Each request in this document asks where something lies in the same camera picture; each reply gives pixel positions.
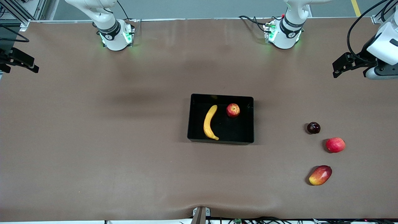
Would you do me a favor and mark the black table edge cable bundle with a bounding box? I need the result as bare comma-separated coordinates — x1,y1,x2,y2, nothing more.
208,216,398,224

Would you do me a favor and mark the black rectangular plastic tray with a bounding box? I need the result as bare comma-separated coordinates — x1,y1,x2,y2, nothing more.
187,93,255,146

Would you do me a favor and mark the aluminium frame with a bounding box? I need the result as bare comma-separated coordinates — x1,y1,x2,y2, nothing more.
0,0,47,30

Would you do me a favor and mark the red round peach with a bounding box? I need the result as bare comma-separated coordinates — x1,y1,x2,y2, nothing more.
326,137,346,153

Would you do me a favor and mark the red yellow mango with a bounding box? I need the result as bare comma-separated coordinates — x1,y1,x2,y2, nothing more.
309,165,332,186

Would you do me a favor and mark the black left arm base cable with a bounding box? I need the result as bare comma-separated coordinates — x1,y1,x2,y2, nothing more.
239,15,269,27

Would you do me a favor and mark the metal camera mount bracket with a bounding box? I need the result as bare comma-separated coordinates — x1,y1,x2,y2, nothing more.
192,207,211,224

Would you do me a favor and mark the brown table mat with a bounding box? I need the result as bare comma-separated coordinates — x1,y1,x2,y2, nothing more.
0,17,398,222

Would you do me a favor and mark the yellow banana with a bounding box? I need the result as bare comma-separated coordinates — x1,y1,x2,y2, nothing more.
203,105,220,141

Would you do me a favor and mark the small red apple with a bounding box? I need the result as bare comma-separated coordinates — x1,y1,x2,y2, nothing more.
226,103,240,118

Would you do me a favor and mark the black arm base cable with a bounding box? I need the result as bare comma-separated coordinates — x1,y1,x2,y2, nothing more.
239,15,269,27
117,0,131,21

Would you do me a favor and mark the black right arm base cable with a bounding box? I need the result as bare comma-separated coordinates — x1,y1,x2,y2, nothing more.
117,0,131,21

